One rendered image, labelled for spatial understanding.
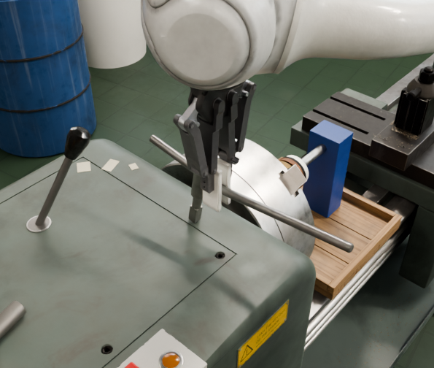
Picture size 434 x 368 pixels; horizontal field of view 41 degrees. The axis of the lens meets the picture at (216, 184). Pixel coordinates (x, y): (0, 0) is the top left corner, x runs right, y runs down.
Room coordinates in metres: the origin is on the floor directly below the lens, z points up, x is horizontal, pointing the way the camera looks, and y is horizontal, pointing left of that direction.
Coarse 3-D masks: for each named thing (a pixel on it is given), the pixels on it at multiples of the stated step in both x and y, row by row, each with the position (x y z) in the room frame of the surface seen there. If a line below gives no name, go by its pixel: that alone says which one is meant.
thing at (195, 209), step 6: (198, 180) 0.62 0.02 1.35; (192, 186) 0.63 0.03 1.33; (198, 186) 0.62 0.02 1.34; (192, 192) 0.63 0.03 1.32; (198, 192) 0.63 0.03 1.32; (198, 198) 0.63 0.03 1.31; (192, 204) 0.64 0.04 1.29; (198, 204) 0.63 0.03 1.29; (192, 210) 0.64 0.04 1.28; (198, 210) 0.63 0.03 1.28; (192, 216) 0.64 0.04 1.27; (198, 216) 0.64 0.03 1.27
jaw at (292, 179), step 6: (288, 168) 0.86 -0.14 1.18; (294, 168) 0.85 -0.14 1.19; (288, 174) 0.82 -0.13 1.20; (294, 174) 0.84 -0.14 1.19; (300, 174) 0.84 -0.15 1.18; (282, 180) 0.80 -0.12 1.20; (288, 180) 0.81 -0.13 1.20; (294, 180) 0.82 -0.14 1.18; (300, 180) 0.83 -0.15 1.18; (306, 180) 0.84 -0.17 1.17; (288, 186) 0.80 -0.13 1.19; (294, 186) 0.80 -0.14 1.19; (294, 192) 0.79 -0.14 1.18
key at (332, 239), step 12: (156, 144) 0.69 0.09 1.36; (180, 156) 0.66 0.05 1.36; (228, 192) 0.60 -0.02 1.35; (252, 204) 0.57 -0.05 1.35; (264, 204) 0.56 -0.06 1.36; (276, 216) 0.54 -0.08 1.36; (288, 216) 0.54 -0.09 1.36; (300, 228) 0.52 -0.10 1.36; (312, 228) 0.51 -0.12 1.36; (324, 240) 0.50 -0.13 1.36; (336, 240) 0.49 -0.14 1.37; (348, 252) 0.47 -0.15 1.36
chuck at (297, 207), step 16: (256, 144) 0.86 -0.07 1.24; (240, 160) 0.82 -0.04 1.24; (256, 160) 0.82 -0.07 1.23; (272, 160) 0.83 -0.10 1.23; (240, 176) 0.78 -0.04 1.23; (256, 176) 0.78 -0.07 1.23; (272, 176) 0.79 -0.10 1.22; (256, 192) 0.75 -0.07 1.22; (272, 192) 0.76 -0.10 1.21; (288, 192) 0.78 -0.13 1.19; (288, 208) 0.75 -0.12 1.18; (304, 208) 0.77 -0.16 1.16; (288, 240) 0.72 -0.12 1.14; (304, 240) 0.74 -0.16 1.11
